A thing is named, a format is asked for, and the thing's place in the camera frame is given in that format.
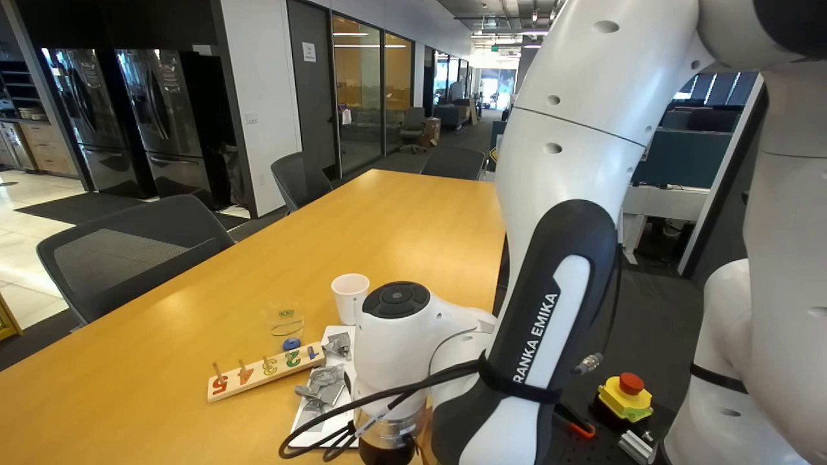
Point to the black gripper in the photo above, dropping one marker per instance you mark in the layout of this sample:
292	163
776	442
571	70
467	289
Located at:
388	442

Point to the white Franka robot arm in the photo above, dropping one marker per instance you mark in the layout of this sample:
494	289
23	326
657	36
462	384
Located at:
584	129

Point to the white paper cup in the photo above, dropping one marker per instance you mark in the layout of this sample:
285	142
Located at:
349	299

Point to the clear plastic cup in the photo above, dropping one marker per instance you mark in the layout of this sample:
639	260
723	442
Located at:
285	326

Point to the grey crumpled cloth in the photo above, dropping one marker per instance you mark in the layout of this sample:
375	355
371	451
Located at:
323	384

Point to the wooden number puzzle board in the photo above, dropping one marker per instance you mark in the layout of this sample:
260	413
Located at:
260	375

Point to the yellow red emergency stop button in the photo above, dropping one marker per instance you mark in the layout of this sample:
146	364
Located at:
626	398

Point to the small silver metal block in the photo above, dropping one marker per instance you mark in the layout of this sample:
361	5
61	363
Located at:
639	447

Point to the grey mesh office chair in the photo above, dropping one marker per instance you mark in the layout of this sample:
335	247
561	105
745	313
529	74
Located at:
454	160
301	178
131	260

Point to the white office desk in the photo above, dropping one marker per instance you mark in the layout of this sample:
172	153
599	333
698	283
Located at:
667	202

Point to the white paper door sign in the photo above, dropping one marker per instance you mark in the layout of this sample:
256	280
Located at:
309	53

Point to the blue desk partition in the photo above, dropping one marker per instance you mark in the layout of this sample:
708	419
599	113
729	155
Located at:
681	155

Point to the white slanted stand pole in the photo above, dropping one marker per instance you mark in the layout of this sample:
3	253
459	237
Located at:
724	172

